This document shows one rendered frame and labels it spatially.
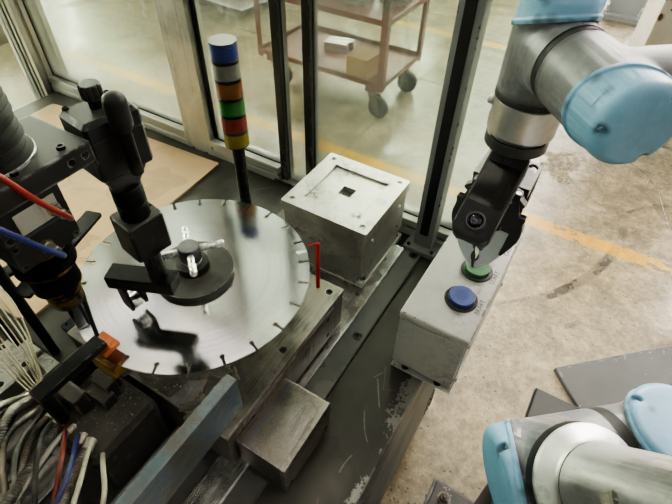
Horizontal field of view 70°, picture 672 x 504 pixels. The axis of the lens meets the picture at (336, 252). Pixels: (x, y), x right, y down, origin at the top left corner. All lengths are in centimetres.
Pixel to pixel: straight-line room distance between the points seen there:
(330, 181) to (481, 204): 44
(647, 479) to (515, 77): 37
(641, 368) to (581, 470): 150
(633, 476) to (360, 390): 46
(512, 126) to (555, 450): 33
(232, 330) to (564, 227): 197
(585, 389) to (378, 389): 114
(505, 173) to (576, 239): 182
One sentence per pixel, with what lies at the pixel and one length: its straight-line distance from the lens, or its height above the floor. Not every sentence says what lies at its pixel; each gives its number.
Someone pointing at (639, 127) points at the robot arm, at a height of 128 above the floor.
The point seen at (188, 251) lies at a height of 100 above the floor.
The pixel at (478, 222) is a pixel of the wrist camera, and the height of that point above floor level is 112.
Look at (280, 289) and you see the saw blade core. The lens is 68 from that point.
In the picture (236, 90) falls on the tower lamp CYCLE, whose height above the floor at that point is 108.
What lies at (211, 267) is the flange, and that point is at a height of 96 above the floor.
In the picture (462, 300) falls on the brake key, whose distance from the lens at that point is 75.
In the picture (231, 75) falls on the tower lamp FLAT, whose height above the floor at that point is 111.
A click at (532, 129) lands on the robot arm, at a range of 56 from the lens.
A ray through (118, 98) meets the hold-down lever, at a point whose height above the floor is 128.
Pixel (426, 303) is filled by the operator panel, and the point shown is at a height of 90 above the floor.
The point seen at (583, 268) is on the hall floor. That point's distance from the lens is 227.
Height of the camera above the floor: 147
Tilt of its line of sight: 46 degrees down
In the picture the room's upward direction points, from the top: 2 degrees clockwise
